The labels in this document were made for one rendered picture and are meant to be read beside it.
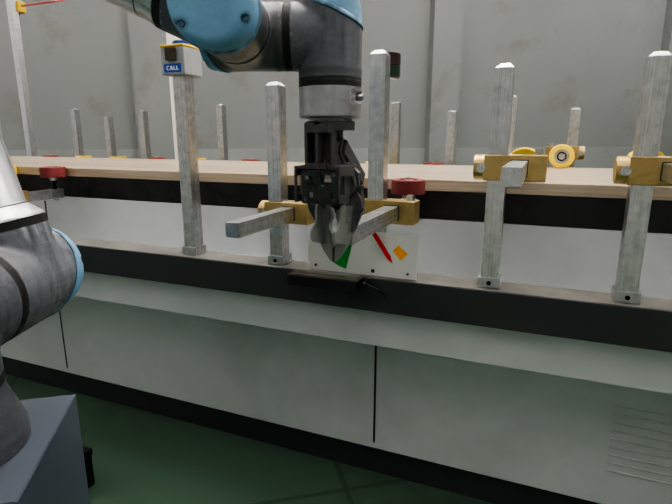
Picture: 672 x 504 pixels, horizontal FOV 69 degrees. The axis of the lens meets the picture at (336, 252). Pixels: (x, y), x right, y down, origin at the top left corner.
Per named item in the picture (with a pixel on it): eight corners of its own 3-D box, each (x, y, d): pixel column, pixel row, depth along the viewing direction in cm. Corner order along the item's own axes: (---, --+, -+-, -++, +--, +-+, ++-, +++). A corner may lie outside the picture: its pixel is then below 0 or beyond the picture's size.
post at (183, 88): (196, 256, 129) (184, 75, 119) (180, 254, 131) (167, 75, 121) (206, 252, 133) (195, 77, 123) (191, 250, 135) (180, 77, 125)
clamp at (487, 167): (545, 182, 93) (548, 155, 91) (471, 180, 98) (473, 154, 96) (545, 180, 98) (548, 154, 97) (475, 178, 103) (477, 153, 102)
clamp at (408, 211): (413, 225, 105) (414, 202, 103) (354, 221, 110) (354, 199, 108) (419, 221, 110) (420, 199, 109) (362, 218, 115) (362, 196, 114)
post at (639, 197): (634, 320, 93) (674, 49, 82) (613, 318, 94) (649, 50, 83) (631, 314, 96) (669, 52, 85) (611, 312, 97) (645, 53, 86)
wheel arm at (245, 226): (239, 243, 95) (238, 221, 94) (224, 241, 96) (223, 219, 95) (329, 212, 134) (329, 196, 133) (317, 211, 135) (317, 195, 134)
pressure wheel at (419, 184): (419, 228, 114) (421, 179, 112) (386, 226, 117) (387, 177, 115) (426, 223, 122) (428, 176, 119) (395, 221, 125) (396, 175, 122)
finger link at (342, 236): (322, 267, 73) (321, 206, 71) (337, 259, 79) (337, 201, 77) (341, 269, 72) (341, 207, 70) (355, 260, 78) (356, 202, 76)
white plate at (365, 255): (416, 280, 107) (417, 235, 104) (307, 268, 116) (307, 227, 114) (416, 280, 107) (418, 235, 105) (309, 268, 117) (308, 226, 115)
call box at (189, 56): (185, 77, 117) (182, 42, 116) (161, 78, 120) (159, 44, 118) (203, 80, 124) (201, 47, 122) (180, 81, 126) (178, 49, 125)
